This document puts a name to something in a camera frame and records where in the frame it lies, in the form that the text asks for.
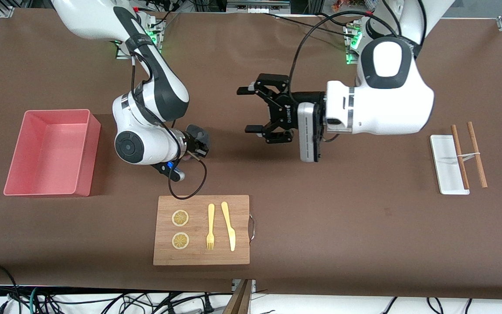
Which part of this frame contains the dark grey cloth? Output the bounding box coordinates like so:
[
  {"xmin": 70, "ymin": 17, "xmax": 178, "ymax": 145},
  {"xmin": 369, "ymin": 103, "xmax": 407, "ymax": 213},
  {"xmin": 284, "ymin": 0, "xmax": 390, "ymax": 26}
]
[{"xmin": 186, "ymin": 124, "xmax": 211, "ymax": 151}]

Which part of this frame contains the white rectangular tray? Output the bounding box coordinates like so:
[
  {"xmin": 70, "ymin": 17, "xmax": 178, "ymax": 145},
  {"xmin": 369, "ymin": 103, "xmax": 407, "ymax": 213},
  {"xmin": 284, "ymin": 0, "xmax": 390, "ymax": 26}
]
[{"xmin": 430, "ymin": 135, "xmax": 470, "ymax": 195}]

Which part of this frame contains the long black table cable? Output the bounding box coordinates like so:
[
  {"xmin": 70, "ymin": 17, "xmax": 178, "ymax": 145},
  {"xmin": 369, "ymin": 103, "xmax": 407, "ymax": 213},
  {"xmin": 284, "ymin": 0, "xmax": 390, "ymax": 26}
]
[{"xmin": 262, "ymin": 12, "xmax": 356, "ymax": 34}]

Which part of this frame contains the teal cable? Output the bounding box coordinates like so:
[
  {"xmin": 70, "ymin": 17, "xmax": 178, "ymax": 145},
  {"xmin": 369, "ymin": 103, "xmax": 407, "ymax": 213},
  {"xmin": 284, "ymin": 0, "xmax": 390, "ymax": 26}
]
[{"xmin": 29, "ymin": 287, "xmax": 42, "ymax": 314}]

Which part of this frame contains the black cable tangle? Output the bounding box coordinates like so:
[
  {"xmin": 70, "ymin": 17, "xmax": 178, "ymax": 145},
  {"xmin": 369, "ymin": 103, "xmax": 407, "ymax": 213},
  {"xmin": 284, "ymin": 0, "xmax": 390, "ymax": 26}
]
[{"xmin": 42, "ymin": 292, "xmax": 204, "ymax": 314}]

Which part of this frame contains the wooden cutting board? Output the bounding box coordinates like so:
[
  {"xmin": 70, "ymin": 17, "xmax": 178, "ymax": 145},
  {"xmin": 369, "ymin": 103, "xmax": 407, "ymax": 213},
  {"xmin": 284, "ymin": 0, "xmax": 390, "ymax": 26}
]
[{"xmin": 153, "ymin": 195, "xmax": 250, "ymax": 266}]

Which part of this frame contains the black base cable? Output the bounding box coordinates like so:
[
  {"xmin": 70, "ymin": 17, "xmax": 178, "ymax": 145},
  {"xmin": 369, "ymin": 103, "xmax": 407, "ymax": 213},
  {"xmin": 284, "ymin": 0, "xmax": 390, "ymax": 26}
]
[{"xmin": 146, "ymin": 0, "xmax": 182, "ymax": 33}]

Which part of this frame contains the grey equipment box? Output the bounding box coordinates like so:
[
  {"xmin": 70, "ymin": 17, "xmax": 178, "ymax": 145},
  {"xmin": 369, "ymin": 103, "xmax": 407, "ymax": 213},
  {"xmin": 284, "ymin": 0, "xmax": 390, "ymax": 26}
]
[{"xmin": 226, "ymin": 0, "xmax": 292, "ymax": 14}]

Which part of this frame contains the pink plastic bin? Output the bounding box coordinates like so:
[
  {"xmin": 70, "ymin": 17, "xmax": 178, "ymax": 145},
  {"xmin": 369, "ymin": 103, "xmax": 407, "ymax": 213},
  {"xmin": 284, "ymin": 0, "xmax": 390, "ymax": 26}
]
[{"xmin": 3, "ymin": 109, "xmax": 102, "ymax": 197}]

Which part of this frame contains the wooden plank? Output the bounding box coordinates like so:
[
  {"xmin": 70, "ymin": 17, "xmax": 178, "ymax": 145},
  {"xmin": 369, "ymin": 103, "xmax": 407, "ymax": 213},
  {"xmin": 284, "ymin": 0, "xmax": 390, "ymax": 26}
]
[{"xmin": 223, "ymin": 279, "xmax": 253, "ymax": 314}]

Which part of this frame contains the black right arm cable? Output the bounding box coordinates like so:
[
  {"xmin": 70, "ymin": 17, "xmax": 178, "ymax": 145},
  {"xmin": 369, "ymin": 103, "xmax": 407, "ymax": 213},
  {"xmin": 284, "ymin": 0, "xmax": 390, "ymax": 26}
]
[{"xmin": 130, "ymin": 52, "xmax": 209, "ymax": 200}]

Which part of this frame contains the yellow plastic knife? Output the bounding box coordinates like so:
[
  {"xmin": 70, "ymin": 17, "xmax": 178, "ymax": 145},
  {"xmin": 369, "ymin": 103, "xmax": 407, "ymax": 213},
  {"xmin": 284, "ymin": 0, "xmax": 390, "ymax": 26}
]
[{"xmin": 221, "ymin": 201, "xmax": 236, "ymax": 252}]

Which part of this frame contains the yellow plastic fork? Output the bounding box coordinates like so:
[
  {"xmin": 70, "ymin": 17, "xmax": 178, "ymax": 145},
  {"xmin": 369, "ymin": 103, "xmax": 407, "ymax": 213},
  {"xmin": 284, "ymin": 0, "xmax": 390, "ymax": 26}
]
[{"xmin": 206, "ymin": 203, "xmax": 215, "ymax": 251}]

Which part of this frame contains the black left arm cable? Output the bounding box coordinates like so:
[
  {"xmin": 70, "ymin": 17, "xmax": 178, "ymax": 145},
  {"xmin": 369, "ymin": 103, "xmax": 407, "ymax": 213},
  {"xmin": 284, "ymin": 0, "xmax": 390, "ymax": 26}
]
[{"xmin": 288, "ymin": 10, "xmax": 426, "ymax": 94}]

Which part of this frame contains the small metal bracket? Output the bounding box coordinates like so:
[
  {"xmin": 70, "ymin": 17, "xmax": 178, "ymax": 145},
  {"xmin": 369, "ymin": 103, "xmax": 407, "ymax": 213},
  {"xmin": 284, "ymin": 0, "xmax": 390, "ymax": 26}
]
[{"xmin": 231, "ymin": 279, "xmax": 257, "ymax": 292}]

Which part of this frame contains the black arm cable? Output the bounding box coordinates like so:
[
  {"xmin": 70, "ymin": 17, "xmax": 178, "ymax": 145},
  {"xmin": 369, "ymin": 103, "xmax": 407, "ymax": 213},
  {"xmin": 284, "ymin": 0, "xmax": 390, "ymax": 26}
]
[
  {"xmin": 130, "ymin": 52, "xmax": 209, "ymax": 200},
  {"xmin": 288, "ymin": 10, "xmax": 426, "ymax": 94}
]

